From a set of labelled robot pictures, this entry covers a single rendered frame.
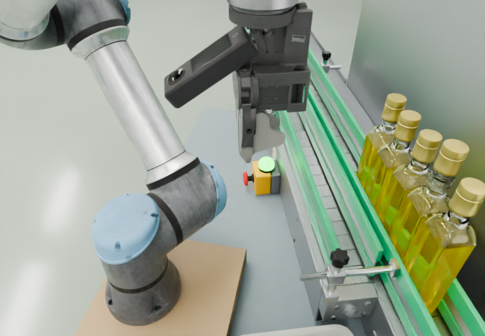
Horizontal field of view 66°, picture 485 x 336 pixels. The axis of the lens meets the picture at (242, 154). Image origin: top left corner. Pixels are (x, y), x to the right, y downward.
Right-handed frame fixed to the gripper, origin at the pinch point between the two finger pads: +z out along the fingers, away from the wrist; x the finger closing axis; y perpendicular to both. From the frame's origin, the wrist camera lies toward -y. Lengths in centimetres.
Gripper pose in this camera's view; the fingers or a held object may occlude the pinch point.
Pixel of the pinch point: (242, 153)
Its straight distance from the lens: 51.3
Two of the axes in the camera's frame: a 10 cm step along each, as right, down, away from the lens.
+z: 0.0, 7.8, 6.3
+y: 9.9, -0.7, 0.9
